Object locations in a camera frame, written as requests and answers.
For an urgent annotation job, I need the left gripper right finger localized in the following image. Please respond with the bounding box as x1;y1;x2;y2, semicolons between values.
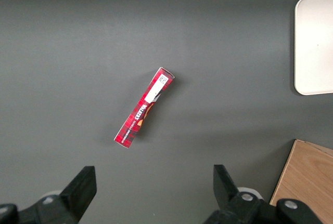
205;164;321;224

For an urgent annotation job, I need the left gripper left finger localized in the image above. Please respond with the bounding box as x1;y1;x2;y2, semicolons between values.
0;166;97;224

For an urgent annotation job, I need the beige rectangular tray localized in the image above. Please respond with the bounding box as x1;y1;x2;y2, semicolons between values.
294;0;333;96

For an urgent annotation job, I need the wooden drawer cabinet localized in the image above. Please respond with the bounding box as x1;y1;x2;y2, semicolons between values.
269;139;333;224

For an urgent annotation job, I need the red cookie box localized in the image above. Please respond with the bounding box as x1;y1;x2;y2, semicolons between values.
113;67;175;150

